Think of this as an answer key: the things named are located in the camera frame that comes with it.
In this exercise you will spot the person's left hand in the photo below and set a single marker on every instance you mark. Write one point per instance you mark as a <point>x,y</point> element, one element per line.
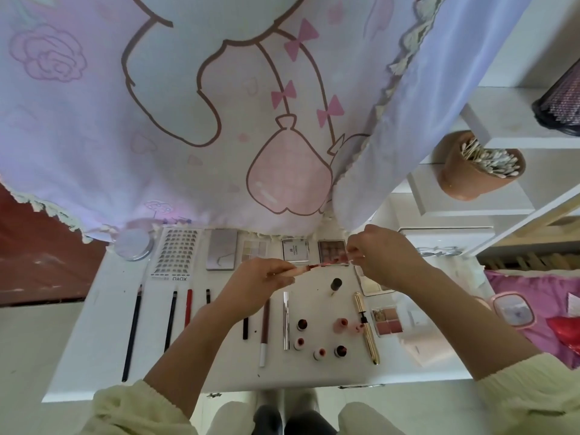
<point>249,287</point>

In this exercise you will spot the person's right hand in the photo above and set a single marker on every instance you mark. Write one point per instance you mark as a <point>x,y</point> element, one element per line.
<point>390,258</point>

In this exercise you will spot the tan eyeshadow palette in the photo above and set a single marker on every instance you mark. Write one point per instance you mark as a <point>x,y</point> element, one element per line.
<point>367,285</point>

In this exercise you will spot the clear eyeshadow palette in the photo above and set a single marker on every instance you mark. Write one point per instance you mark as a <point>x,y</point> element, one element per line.
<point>254,247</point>

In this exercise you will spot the lavender rectangular palette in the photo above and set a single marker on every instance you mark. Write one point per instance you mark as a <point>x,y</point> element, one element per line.
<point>222,249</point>

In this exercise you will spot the white square compact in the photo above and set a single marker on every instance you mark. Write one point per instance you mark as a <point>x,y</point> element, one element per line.
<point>295,251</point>

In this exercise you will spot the dark brown eyeshadow palette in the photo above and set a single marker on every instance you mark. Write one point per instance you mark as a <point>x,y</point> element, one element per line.
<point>332,252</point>

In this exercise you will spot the small brown quad eyeshadow palette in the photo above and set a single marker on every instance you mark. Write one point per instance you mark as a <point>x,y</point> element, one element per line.
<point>387,320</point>

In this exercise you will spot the red lip pencil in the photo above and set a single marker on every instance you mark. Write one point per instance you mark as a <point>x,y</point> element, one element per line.
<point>188,307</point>

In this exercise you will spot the white false eyelash tray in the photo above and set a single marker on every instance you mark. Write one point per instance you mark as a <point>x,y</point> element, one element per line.
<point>175,253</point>

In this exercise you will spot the pink foundation tube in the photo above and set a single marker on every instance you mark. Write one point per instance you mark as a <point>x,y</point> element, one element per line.
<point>426,349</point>

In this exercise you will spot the round silver compact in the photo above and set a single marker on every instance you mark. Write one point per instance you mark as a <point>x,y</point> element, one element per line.
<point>134,244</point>

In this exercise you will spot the pink cushion compact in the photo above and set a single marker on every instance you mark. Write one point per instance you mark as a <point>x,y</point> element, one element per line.
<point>514,310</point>

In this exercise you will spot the person's left forearm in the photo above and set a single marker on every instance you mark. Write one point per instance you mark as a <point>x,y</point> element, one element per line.
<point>186,358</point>

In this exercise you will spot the person's right forearm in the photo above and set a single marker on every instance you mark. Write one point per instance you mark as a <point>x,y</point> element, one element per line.
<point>462,321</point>

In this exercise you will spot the person's dark trousers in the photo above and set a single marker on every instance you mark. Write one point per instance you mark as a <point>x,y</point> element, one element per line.
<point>281,419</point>

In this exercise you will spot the white shelf unit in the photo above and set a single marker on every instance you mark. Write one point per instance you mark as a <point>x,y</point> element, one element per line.
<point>471,208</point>

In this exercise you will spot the terracotta pot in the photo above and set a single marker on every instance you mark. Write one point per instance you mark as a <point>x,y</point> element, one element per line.
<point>462,185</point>

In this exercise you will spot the bunch of cotton swabs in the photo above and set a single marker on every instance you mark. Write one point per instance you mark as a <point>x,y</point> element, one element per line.
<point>489,158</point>

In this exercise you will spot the white table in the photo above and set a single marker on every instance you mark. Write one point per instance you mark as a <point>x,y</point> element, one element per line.
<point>91,358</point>

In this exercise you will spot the white paper sheet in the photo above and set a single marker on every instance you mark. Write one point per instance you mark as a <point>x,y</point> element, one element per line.
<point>574,305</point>

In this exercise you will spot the red shiny packet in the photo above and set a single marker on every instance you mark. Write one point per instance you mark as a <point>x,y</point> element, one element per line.
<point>566,335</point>

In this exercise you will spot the reddish brown door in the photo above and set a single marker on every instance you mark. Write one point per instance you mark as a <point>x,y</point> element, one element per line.
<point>36,258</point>

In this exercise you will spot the pink cartoon print cloth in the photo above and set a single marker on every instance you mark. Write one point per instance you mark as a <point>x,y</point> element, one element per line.
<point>109,113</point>

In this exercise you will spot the dark container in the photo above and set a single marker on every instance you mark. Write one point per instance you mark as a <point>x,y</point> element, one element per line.
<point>560,104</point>

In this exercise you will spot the wooden bed frame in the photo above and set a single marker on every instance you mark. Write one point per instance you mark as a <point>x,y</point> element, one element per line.
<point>535,231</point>

